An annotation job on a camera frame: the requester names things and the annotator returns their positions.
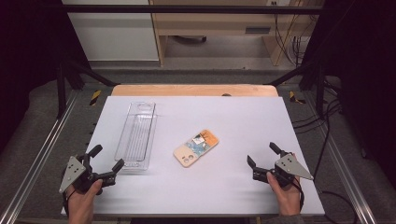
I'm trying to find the bundle of hanging cables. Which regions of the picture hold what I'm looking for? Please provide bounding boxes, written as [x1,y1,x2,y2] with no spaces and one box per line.
[273,12,316,67]

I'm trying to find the dark curtain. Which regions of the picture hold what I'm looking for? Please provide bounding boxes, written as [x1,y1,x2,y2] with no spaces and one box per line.
[303,0,396,183]
[0,0,92,153]

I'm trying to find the person's right hand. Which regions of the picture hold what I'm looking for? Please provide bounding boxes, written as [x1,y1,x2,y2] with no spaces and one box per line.
[266,152,304,217]

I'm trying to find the left hand-held gripper cable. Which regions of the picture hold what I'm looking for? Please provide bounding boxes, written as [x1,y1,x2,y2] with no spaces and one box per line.
[62,189,77,217]

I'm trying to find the black floor cables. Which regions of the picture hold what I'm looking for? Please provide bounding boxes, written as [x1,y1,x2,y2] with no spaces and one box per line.
[291,78,360,224]

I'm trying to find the hand-held gripper cable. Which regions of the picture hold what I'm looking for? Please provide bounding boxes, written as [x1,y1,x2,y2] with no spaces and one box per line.
[291,177,305,213]
[62,189,77,217]

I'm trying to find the black metal stand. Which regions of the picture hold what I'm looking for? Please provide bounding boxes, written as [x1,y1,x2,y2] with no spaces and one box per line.
[266,61,329,117]
[55,58,120,119]

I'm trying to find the yellow and black tape strip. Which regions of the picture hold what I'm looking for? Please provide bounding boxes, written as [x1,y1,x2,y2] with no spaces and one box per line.
[89,90,103,106]
[289,91,306,105]

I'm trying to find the white table cover sheet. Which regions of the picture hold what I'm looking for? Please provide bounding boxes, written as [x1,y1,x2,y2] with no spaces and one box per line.
[61,95,326,217]

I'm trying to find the light wooden desk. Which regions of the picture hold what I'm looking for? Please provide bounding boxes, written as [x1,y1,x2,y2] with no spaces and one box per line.
[148,0,325,67]

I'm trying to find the aluminium frame rail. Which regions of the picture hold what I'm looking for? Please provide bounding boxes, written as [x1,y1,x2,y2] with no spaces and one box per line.
[0,89,79,224]
[298,90,378,224]

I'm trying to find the right hand-held gripper cable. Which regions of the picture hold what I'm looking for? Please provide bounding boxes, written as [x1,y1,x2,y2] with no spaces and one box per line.
[291,177,305,213]

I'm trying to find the wooden table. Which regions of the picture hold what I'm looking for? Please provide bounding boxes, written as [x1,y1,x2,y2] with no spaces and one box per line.
[111,83,279,98]

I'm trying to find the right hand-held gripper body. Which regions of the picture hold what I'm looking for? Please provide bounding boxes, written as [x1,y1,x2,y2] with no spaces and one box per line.
[252,150,315,189]

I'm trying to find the black horizontal frame bar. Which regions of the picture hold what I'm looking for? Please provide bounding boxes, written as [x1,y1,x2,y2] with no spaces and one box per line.
[61,4,325,15]

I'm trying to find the clear plastic tray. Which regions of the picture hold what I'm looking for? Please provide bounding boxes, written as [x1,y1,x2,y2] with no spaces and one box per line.
[113,101,159,172]

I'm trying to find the white cabinet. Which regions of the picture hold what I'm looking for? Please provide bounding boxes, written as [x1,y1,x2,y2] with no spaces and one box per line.
[61,0,160,62]

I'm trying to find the beige and orange phone case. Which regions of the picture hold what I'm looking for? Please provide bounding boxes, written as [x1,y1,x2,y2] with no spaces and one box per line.
[173,129,220,169]

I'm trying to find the person's left hand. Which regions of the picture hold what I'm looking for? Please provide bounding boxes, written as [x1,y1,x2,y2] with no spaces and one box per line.
[65,178,104,218]

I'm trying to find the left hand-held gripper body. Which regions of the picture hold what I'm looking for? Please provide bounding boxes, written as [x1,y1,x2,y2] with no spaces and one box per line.
[58,153,118,196]

